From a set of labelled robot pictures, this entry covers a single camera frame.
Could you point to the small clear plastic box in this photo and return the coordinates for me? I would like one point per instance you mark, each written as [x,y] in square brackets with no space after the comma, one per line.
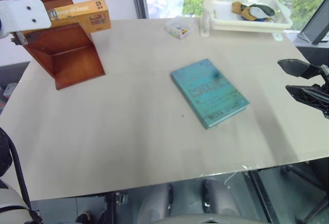
[180,27]

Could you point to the yellow book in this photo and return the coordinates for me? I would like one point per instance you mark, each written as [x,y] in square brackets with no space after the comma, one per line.
[84,10]

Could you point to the teal hardcover book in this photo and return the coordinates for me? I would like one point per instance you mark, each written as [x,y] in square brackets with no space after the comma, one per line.
[209,93]

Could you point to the yellow brown cloth item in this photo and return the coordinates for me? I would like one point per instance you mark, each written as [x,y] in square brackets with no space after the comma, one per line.
[237,7]

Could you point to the wooden bookshelf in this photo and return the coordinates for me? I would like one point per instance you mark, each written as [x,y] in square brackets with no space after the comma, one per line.
[74,64]

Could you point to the small white clamp bracket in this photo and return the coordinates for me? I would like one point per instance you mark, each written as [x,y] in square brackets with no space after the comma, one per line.
[278,36]

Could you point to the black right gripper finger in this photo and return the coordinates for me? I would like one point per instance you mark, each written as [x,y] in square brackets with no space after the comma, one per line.
[311,96]
[298,67]

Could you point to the grey robot torso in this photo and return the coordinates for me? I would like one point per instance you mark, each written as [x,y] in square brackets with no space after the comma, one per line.
[210,220]

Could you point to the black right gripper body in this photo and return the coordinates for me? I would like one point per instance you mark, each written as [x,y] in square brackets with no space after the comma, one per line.
[326,76]

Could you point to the black chair base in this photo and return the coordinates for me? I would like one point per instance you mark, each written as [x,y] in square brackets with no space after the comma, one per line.
[308,183]

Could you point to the black table leg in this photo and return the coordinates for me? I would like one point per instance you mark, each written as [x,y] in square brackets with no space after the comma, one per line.
[262,198]

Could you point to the white plastic basket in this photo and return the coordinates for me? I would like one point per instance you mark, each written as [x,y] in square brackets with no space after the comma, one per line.
[231,23]

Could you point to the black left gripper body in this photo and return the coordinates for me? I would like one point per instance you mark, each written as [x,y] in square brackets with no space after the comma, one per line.
[27,37]

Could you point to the white cloth item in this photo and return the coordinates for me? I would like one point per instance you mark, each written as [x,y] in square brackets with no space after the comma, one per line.
[257,12]

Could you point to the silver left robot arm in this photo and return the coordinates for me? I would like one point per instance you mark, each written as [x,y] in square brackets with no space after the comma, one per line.
[6,206]

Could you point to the tall white clamp bracket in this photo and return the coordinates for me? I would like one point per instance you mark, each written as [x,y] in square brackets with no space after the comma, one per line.
[204,26]

